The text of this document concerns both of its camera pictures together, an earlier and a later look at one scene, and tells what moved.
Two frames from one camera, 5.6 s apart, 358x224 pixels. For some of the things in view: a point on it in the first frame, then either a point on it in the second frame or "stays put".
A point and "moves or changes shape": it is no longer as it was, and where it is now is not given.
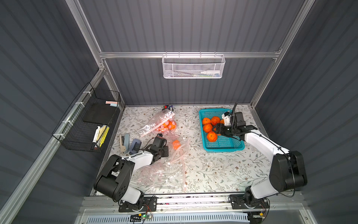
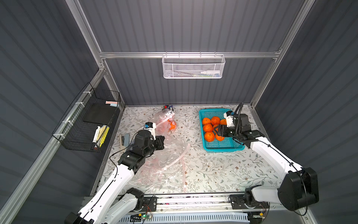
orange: (212, 136) moves or changes shape
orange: (176, 144) to (219, 138)
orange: (207, 128) stays put
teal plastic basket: (223, 143) stays put
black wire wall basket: (84, 127) stays put
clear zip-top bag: (177, 146) moves or changes shape
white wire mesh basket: (193, 66) stays put
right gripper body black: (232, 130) stays put
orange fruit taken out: (215, 120) stays put
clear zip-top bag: (163, 124) moves or changes shape
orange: (206, 120) stays put
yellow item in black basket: (106, 131) stays put
